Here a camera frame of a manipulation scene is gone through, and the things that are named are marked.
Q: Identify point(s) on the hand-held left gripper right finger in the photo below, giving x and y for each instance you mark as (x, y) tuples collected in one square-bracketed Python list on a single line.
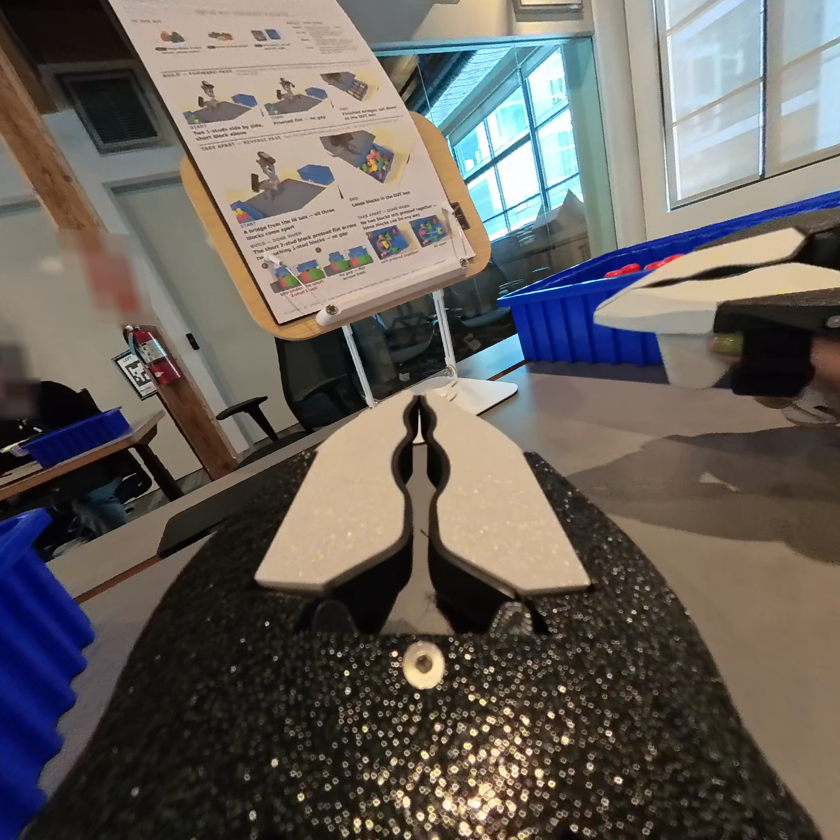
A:
[(512, 518)]

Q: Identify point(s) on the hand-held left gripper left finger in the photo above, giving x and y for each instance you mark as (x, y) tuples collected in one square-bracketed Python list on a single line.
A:
[(328, 512)]

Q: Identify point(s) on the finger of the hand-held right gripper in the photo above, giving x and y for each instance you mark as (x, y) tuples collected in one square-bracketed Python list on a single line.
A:
[(754, 249), (669, 305)]

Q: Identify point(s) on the blue bin with blocks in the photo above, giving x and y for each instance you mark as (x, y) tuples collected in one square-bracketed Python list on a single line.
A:
[(577, 328)]

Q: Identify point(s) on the red mega block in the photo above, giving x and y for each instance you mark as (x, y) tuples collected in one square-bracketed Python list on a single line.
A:
[(622, 270), (657, 264)]

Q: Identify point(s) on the person's right hand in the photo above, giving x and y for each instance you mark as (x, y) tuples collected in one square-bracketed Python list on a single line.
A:
[(828, 367)]

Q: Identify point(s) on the black office chair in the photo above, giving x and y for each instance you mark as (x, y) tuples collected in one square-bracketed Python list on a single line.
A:
[(308, 374)]

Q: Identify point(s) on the large white-framed window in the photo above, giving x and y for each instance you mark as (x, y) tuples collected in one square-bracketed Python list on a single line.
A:
[(722, 98)]

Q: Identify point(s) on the grey mesh office chair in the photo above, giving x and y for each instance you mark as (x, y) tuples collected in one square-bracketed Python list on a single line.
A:
[(407, 338)]

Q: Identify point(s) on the wooden side table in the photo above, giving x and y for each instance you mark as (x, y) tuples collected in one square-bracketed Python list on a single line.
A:
[(141, 430)]

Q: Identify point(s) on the dark-framed grid window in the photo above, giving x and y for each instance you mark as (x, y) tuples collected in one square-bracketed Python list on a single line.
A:
[(512, 164)]

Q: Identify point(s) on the red fire extinguisher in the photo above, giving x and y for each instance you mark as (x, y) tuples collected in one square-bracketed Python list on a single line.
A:
[(164, 367)]

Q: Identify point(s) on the black and white tag sign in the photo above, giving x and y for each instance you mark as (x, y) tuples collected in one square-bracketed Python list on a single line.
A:
[(139, 377)]

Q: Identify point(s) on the small blue plastic bin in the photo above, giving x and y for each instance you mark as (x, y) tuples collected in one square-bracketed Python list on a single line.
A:
[(72, 439)]

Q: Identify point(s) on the blue ridged plastic bin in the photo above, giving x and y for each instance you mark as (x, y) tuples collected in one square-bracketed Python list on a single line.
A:
[(33, 623)]

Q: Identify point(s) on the printed instruction sheet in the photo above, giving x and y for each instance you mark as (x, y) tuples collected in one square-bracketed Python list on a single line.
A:
[(275, 164)]

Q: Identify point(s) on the wall air vent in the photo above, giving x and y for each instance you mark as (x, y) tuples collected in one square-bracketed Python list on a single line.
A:
[(111, 111)]

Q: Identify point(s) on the wooden support post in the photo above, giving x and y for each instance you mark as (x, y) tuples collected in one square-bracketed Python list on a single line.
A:
[(39, 151)]

